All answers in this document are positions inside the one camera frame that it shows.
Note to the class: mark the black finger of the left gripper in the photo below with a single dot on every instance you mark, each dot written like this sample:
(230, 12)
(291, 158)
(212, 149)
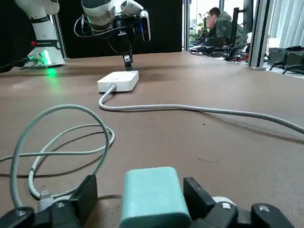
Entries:
(128, 66)

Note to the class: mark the aluminium post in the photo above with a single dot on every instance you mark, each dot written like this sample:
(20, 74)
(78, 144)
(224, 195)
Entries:
(259, 35)

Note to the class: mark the person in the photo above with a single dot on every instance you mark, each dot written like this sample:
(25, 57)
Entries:
(225, 26)

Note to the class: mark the teal phone charger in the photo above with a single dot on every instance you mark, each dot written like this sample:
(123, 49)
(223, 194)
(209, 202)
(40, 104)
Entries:
(154, 197)

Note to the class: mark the black stand legs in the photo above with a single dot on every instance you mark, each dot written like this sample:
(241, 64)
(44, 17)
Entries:
(292, 57)

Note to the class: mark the white power strip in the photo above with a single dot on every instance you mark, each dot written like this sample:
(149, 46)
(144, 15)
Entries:
(118, 80)

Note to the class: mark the green potted plant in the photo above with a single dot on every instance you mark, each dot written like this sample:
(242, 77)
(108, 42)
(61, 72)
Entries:
(198, 26)

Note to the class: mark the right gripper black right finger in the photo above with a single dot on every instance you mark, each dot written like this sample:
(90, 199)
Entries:
(199, 199)

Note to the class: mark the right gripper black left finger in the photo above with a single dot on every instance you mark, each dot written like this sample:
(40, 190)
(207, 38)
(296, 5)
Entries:
(85, 194)

